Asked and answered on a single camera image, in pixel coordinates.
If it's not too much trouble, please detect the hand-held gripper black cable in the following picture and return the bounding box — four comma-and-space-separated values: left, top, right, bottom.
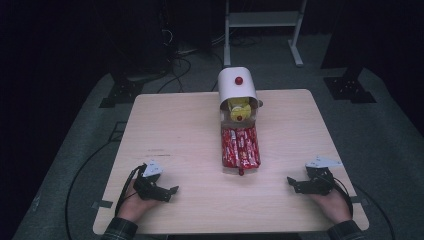
114, 164, 148, 218
331, 176, 354, 217

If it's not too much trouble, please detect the yellow snack packet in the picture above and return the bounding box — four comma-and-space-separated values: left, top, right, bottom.
229, 104, 253, 123
227, 96, 251, 109

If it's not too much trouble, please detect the pile of red snack packets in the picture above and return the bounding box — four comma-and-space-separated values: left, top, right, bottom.
221, 126, 261, 169

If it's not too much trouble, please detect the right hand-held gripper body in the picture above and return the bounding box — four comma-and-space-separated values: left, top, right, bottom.
297, 155, 344, 196

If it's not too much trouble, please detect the person's right hand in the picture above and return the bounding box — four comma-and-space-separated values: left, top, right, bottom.
307, 189, 353, 225

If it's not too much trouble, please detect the red snack packet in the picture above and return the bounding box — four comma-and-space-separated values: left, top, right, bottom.
219, 124, 263, 177

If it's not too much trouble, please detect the black stand base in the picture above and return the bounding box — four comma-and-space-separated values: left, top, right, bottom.
322, 65, 378, 105
98, 77, 145, 109

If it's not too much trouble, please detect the black cable bundle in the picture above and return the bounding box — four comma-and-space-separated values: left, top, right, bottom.
155, 26, 225, 95

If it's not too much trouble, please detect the grey tape strip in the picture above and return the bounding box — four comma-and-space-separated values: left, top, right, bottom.
91, 199, 114, 211
349, 196, 371, 206

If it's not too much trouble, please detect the white metal desk frame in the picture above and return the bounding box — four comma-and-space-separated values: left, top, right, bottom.
223, 0, 308, 68

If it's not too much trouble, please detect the person's left hand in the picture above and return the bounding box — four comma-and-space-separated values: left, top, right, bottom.
116, 178, 162, 223

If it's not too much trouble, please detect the left hand-held gripper black cable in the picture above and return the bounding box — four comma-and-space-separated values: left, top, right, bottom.
114, 164, 148, 218

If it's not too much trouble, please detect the white roll-top container red knob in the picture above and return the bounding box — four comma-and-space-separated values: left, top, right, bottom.
217, 66, 264, 130

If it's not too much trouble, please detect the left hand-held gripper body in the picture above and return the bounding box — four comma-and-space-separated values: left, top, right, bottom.
133, 159, 172, 202

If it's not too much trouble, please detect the right hand-held gripper black cable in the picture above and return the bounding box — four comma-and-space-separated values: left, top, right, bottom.
331, 176, 354, 217

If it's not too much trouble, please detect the long black floor cable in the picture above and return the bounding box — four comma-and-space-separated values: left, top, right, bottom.
353, 183, 396, 240
64, 141, 113, 240

